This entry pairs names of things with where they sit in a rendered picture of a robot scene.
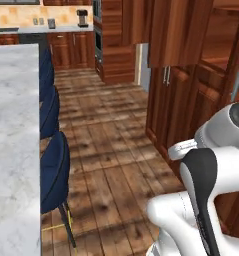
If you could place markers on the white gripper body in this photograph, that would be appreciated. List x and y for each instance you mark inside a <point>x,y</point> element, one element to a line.
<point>181,150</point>

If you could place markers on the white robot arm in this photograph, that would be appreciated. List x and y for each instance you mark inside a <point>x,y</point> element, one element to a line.
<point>231,173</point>

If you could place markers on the wooden base cabinet door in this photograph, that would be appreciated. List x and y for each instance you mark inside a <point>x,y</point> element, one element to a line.
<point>156,106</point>
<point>179,106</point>

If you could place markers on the wide wooden cabinet door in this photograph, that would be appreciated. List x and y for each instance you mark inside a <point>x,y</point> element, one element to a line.
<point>209,96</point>

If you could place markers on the tall wooden cabinet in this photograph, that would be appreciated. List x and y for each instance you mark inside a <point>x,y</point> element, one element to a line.
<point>117,40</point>

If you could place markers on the grey fridge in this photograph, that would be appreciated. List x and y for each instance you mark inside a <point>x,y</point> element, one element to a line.
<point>145,66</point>

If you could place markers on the blue bar stool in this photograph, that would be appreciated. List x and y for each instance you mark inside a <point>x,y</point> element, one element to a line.
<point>46,73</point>
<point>50,111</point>
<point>54,173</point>

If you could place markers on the black built-in oven stack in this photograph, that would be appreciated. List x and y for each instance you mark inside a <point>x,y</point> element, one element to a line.
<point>97,36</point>

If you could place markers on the wooden base cupboard run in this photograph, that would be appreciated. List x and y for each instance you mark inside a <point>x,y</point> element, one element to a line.
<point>71,50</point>

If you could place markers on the black coffee machine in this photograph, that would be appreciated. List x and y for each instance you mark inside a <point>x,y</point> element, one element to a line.
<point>82,17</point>

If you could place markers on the dark dishwasher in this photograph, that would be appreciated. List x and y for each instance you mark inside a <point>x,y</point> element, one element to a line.
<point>32,38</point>

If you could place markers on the dark sink basin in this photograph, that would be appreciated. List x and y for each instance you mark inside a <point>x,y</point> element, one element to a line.
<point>4,29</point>

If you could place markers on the wooden wall cabinet door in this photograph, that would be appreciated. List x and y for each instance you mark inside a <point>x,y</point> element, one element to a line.
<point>177,33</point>

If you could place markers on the wooden wall cupboard run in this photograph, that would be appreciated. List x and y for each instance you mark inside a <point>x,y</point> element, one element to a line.
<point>67,2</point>

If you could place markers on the grey wall outlet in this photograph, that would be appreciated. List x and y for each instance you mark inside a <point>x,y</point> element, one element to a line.
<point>41,21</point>
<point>35,21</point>

